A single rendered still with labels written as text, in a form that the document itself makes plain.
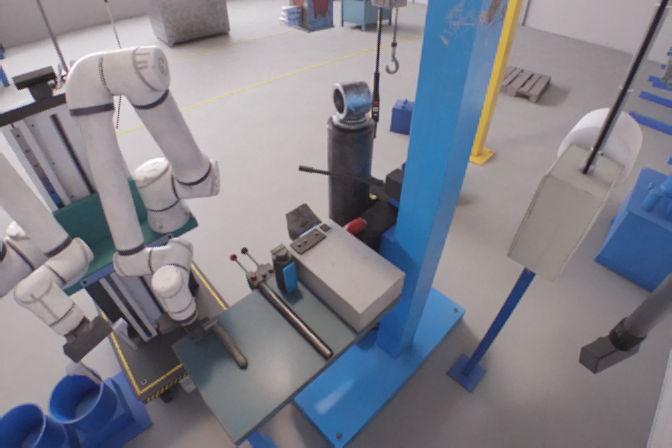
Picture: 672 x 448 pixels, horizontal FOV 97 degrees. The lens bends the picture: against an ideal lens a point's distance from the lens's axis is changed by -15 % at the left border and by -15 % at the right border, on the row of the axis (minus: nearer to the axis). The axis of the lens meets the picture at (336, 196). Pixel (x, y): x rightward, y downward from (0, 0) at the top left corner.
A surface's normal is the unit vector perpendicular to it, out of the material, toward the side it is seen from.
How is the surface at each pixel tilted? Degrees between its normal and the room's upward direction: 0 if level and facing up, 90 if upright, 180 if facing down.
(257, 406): 0
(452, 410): 0
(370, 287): 0
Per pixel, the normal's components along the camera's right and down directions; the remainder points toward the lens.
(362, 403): 0.00, -0.77
